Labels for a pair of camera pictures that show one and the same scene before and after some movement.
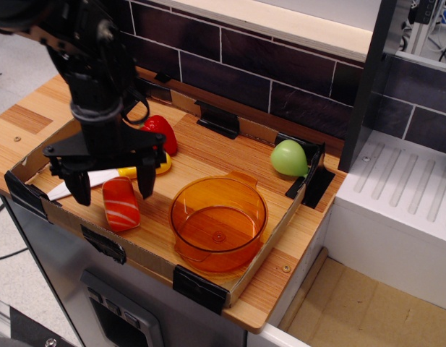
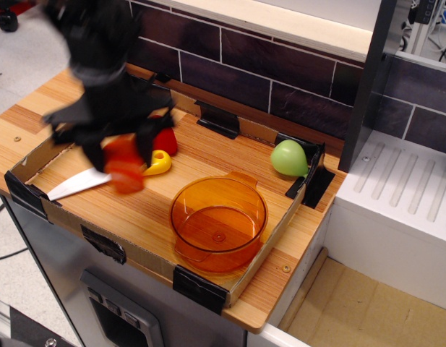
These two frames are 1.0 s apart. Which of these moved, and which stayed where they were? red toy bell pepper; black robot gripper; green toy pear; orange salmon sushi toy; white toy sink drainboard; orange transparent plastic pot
Moved: black robot gripper; orange salmon sushi toy
Stayed: orange transparent plastic pot; red toy bell pepper; white toy sink drainboard; green toy pear
